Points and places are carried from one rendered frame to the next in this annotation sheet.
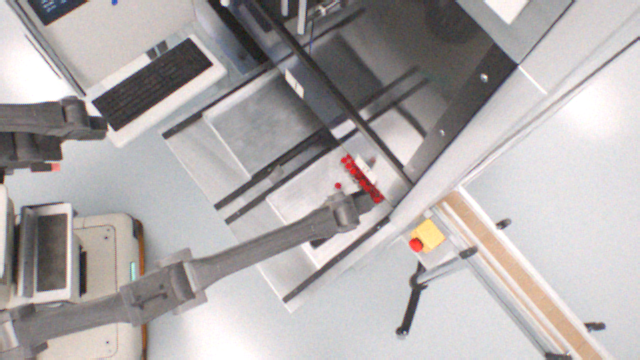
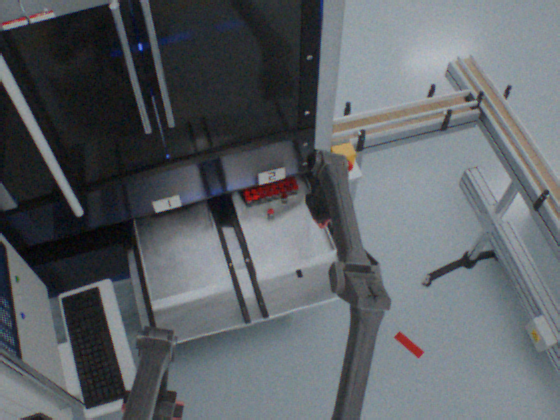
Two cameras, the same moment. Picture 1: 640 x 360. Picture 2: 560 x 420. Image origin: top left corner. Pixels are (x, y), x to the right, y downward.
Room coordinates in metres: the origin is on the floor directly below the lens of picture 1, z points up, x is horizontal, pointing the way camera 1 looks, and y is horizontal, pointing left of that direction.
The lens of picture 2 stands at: (-0.02, 0.72, 2.49)
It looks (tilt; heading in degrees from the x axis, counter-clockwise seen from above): 58 degrees down; 303
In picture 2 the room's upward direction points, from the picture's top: 2 degrees counter-clockwise
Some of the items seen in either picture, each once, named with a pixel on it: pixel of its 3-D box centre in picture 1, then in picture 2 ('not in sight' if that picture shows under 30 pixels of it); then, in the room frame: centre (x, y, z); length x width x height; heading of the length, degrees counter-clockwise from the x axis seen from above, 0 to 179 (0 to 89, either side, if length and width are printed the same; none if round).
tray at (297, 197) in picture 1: (336, 199); (280, 219); (0.45, -0.10, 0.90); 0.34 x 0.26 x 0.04; 138
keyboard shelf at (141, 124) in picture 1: (150, 80); (87, 349); (0.77, 0.60, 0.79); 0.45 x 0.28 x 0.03; 142
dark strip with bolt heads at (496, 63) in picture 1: (427, 151); (308, 84); (0.45, -0.24, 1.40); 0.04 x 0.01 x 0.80; 48
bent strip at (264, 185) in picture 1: (262, 184); (242, 273); (0.45, 0.14, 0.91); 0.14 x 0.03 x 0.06; 137
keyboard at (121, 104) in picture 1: (153, 82); (91, 345); (0.76, 0.58, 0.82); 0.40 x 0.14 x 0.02; 142
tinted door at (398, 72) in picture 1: (383, 59); (236, 69); (0.58, -0.10, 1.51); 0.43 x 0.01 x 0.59; 48
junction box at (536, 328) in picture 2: not in sight; (540, 334); (-0.58, -0.36, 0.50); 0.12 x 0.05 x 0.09; 138
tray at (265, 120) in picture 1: (270, 116); (179, 246); (0.68, 0.16, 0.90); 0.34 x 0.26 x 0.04; 138
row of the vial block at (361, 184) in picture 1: (359, 182); (272, 196); (0.52, -0.15, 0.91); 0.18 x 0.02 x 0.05; 48
